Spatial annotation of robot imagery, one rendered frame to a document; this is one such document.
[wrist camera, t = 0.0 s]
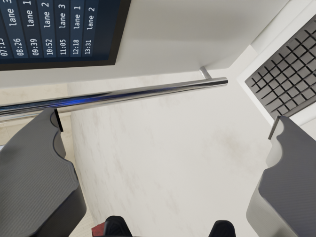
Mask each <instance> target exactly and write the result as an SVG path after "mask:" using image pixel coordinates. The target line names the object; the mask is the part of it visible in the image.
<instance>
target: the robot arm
mask: <svg viewBox="0 0 316 237"><path fill-rule="evenodd" d="M61 132H63V127H62V124H61V121H60V118H59V114H58V111H57V108H56V107H55V108H46V109H44V110H43V111H42V112H41V113H40V114H39V115H37V116H36V117H35V118H34V119H32V120H31V121H30V122H29V123H28V124H26V125H25V126H24V127H23V128H22V129H20V130H19V131H18V132H17V133H16V134H15V135H14V136H13V137H12V138H11V139H10V140H9V141H8V142H7V143H6V144H5V145H4V146H3V148H2V149H1V150H0V237H69V235H70V234H71V233H72V232H73V230H74V229H75V228H76V226H77V225H78V224H79V222H80V221H81V220H82V219H83V217H84V216H85V214H86V212H87V206H86V203H85V199H84V196H83V193H82V189H81V186H80V182H79V179H78V176H77V173H76V171H75V168H74V165H73V163H72V162H70V161H68V160H66V159H64V158H65V156H66V151H65V148H64V145H63V141H62V138H61ZM268 139H269V140H270V142H271V144H272V148H271V150H270V152H269V154H268V156H267V159H266V164H267V166H268V168H267V169H265V170H264V171H263V173H262V175H261V177H260V180H259V182H258V184H257V186H256V188H255V190H254V192H253V195H252V197H251V200H250V203H249V206H248V208H247V211H246V219H247V221H248V223H249V224H250V225H251V227H252V228H253V230H254V231H255V232H256V233H257V235H258V236H259V237H316V140H314V139H313V138H312V137H311V136H310V135H308V134H307V133H306V132H305V131H304V130H303V129H302V128H300V127H299V126H298V125H297V124H296V123H294V122H293V121H292V120H291V119H290V118H289V117H286V116H279V115H277V116H276V118H275V121H274V123H273V126H272V129H271V131H270V134H269V137H268ZM95 237H133V236H132V234H131V232H130V230H129V228H128V226H127V224H126V222H125V220H124V218H123V217H121V216H115V215H112V216H109V217H108V218H107V219H106V220H105V224H104V230H103V236H95ZM208 237H236V233H235V228H234V225H233V224H232V223H231V222H230V221H228V220H217V221H216V222H215V223H214V225H213V227H212V230H211V232H210V234H209V236H208Z"/></svg>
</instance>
